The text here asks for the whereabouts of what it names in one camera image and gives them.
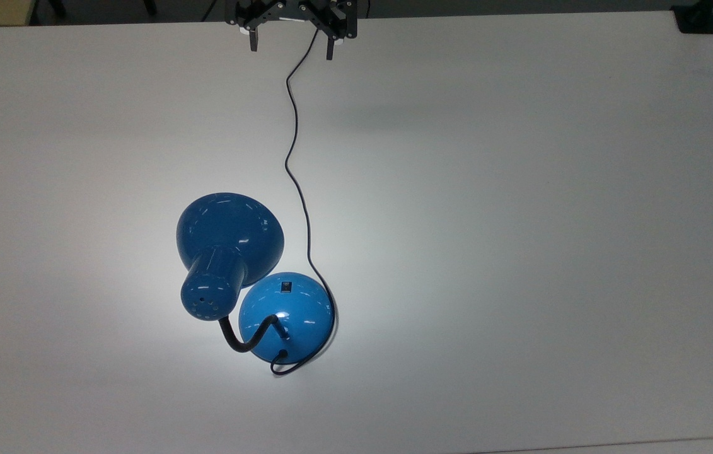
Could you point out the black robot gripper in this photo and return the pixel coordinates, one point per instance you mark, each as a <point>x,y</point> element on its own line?
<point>293,7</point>

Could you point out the blue gooseneck desk lamp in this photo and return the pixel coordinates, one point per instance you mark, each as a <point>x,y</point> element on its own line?
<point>230,233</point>

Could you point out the black chair leg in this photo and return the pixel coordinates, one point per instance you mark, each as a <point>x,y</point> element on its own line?
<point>57,7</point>
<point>149,6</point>

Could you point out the black table corner clamp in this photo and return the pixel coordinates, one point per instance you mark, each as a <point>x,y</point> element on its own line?
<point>696,20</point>

